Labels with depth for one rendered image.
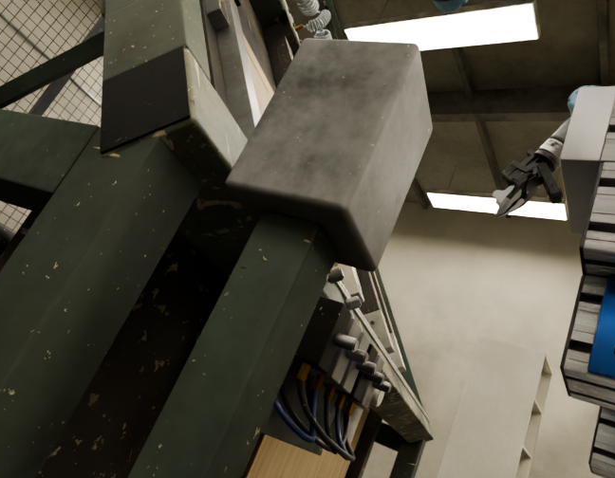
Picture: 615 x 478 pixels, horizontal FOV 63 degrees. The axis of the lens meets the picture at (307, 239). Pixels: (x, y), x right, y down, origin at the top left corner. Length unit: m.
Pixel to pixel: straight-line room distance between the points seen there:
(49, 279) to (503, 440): 4.51
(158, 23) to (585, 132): 0.48
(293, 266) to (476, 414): 4.53
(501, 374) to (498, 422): 0.42
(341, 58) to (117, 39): 0.31
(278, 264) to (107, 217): 0.17
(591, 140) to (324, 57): 0.26
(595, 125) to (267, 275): 0.33
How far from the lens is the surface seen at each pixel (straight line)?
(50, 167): 0.60
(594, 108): 0.56
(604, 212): 0.49
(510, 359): 4.98
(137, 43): 0.66
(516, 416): 4.84
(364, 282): 1.66
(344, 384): 0.78
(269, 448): 1.50
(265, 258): 0.42
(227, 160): 0.56
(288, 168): 0.42
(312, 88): 0.48
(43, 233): 0.54
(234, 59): 0.99
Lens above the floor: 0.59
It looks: 20 degrees up
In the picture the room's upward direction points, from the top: 25 degrees clockwise
